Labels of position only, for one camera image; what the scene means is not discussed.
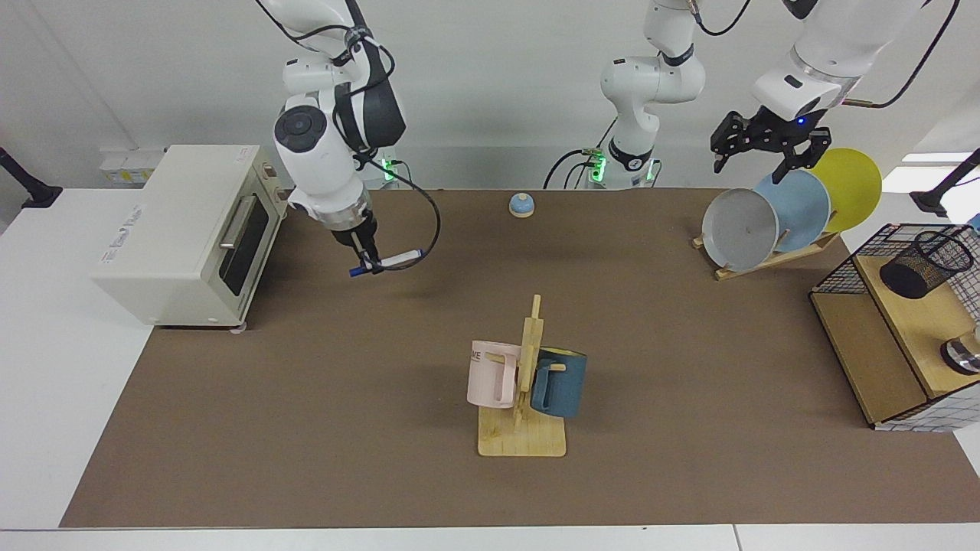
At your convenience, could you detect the blue and white marker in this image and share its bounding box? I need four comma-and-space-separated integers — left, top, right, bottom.
349, 249, 426, 278

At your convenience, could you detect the black mesh pen holder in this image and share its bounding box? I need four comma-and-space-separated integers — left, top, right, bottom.
879, 230, 975, 300

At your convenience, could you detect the light blue plate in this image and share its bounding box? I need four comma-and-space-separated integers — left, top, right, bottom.
754, 168, 831, 253

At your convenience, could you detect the grey plate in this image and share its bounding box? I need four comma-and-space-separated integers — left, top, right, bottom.
702, 188, 780, 272

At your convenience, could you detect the yellow plate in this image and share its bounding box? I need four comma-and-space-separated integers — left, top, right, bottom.
810, 148, 883, 234

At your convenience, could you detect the wooden plate rack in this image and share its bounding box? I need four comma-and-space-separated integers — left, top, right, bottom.
691, 230, 841, 282

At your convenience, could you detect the black clamp stand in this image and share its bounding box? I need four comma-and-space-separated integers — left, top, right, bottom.
910, 149, 980, 217
0, 147, 64, 209

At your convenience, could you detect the pink mug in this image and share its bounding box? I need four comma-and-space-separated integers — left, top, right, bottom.
466, 341, 523, 410

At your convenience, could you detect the brown table cloth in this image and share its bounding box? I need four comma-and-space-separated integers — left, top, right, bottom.
60, 188, 980, 529

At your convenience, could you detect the pale toaster oven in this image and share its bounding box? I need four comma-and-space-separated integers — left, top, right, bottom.
90, 145, 289, 335

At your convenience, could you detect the dark teal mug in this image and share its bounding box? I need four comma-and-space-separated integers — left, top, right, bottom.
530, 347, 588, 419

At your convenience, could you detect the wooden cup stand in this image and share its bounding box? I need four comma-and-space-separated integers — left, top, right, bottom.
478, 295, 568, 458

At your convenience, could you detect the round steel rimmed lid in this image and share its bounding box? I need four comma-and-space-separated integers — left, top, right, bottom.
940, 325, 980, 376

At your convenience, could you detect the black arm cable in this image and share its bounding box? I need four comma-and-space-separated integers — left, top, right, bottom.
689, 0, 962, 109
256, 0, 443, 271

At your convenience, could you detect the wire basket with wooden floor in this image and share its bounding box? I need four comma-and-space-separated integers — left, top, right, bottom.
810, 223, 980, 433

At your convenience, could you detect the white wall socket box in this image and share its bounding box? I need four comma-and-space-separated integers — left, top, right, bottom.
100, 149, 165, 186

